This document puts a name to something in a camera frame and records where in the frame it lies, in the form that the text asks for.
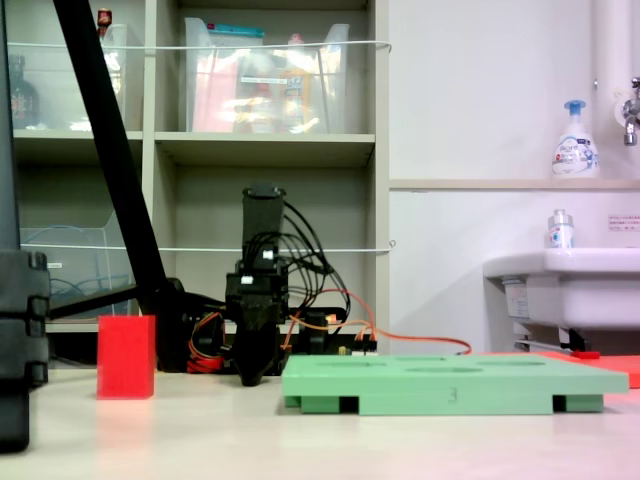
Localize black tripod leg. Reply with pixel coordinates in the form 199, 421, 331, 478
47, 0, 189, 374

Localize black table clamp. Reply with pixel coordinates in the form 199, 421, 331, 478
298, 308, 347, 359

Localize white shelf cord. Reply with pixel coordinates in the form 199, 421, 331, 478
7, 40, 392, 54
19, 239, 397, 254

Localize dark grey vertical post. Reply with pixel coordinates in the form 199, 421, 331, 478
0, 0, 21, 251

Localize red and orange wire bundle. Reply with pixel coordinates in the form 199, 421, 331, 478
187, 312, 227, 374

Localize pink wall label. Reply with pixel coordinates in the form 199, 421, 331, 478
607, 213, 640, 234

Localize orange labelled bottle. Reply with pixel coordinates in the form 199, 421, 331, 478
279, 33, 314, 134

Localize white sink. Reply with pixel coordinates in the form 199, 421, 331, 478
482, 247, 640, 351

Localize white soap pump bottle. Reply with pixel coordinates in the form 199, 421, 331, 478
551, 99, 601, 180

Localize red square block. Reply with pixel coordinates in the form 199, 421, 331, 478
96, 314, 157, 400

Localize red flat mat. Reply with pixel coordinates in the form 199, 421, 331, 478
479, 351, 640, 390

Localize small clear silver-capped bottle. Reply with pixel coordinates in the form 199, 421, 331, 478
546, 208, 576, 250

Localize dark round bottle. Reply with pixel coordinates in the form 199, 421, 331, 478
7, 54, 41, 130

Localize pink packet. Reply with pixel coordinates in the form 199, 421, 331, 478
192, 54, 239, 134

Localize green shape sorter board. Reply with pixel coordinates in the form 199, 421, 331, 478
280, 353, 630, 416

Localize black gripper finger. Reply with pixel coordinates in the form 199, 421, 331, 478
233, 322, 264, 388
257, 322, 282, 377

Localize metal faucet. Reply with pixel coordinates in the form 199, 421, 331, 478
613, 76, 640, 147

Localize clear bin with packets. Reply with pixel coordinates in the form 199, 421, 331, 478
183, 17, 351, 135

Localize notched black stack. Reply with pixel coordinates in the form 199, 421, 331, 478
0, 249, 51, 454

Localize beige shelf unit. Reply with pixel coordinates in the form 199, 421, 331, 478
0, 0, 391, 371

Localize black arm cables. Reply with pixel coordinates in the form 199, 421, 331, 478
247, 199, 351, 326

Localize clear bin with cables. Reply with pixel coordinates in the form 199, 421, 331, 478
19, 209, 139, 324

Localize clear bin with bottles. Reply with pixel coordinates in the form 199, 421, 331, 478
7, 23, 132, 132

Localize bottle with red cap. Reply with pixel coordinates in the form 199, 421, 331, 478
96, 7, 124, 96

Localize orange cable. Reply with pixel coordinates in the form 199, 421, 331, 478
282, 288, 474, 357

